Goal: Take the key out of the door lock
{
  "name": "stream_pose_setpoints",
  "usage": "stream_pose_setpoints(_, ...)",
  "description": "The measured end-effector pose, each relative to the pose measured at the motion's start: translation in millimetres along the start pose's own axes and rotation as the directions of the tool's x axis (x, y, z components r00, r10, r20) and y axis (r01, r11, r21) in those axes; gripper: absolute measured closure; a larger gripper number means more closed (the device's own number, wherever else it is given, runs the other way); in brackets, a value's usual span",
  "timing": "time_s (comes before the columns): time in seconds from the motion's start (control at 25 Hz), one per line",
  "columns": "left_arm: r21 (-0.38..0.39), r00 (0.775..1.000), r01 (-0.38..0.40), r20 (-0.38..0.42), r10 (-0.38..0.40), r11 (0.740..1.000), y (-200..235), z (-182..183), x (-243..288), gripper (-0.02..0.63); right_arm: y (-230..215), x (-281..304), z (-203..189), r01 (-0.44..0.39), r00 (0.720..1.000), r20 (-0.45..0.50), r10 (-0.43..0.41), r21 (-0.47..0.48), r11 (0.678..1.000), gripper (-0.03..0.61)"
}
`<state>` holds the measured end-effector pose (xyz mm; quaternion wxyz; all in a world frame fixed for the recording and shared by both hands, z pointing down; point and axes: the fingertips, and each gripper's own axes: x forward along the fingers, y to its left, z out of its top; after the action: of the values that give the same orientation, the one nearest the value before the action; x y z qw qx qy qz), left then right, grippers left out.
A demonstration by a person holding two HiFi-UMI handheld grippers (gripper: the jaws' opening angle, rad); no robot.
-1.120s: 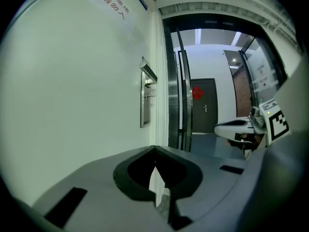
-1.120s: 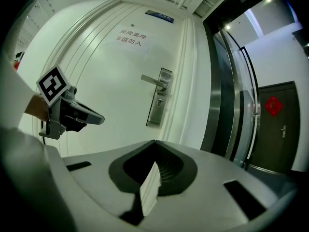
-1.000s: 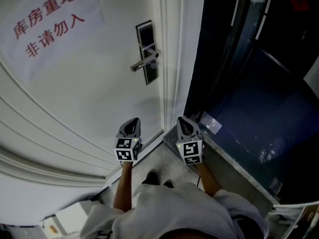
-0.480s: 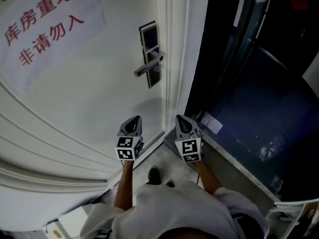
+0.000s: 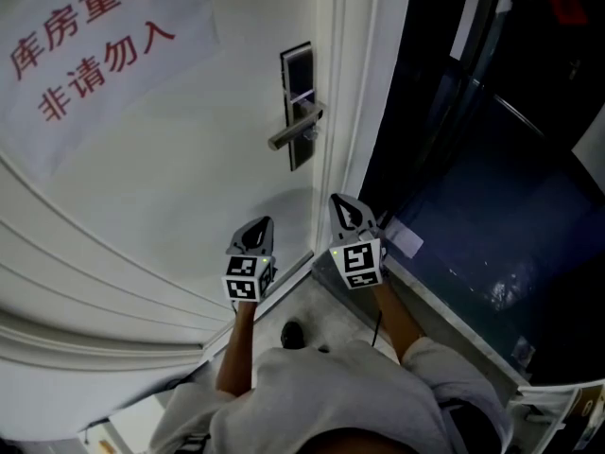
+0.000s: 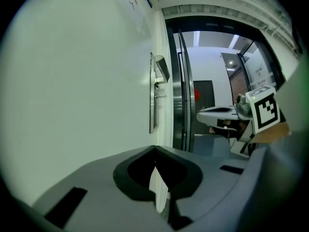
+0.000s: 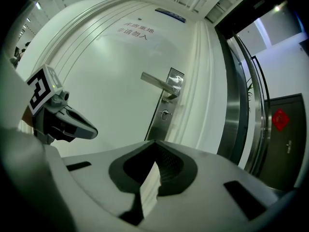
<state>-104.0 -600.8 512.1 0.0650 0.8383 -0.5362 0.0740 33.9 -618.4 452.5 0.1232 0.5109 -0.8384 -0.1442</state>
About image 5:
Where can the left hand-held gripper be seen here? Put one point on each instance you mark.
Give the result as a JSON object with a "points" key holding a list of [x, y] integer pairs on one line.
{"points": [[246, 277]]}

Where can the person's right forearm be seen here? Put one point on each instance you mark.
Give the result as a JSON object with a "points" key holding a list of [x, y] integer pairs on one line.
{"points": [[399, 324]]}

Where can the dark hallway door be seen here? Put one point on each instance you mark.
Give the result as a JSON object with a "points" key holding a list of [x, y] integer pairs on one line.
{"points": [[543, 64]]}

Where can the black waist bag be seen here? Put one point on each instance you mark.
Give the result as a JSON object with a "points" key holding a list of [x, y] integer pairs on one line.
{"points": [[470, 428]]}

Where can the red paper decoration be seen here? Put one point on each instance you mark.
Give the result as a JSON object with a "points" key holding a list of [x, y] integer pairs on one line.
{"points": [[565, 4]]}

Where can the grey floor hinge plate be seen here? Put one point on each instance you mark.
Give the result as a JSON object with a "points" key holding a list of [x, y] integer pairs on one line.
{"points": [[523, 352], [404, 238]]}

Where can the person's left forearm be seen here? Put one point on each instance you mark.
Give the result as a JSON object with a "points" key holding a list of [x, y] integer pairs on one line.
{"points": [[236, 348]]}

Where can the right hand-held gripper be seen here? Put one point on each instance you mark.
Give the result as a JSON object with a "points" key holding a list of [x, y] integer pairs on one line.
{"points": [[359, 263]]}

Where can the person's black shoe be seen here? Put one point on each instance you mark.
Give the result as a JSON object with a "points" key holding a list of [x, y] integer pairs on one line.
{"points": [[292, 335]]}

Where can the white paper sign red print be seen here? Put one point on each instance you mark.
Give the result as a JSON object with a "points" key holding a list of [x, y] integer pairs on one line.
{"points": [[94, 64]]}

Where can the brown cardboard box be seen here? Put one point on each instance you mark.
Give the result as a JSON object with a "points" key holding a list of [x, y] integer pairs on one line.
{"points": [[588, 409]]}

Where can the white panelled door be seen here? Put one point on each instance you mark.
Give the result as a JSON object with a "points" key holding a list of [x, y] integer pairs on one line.
{"points": [[165, 182]]}

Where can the white shelf unit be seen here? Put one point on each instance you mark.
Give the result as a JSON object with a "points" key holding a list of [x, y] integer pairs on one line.
{"points": [[543, 409]]}

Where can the person's grey shirt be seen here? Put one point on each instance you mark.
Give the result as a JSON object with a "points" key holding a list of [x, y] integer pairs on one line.
{"points": [[331, 395]]}

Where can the grey stone threshold step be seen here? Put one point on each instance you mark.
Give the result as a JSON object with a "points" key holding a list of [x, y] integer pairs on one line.
{"points": [[439, 319]]}

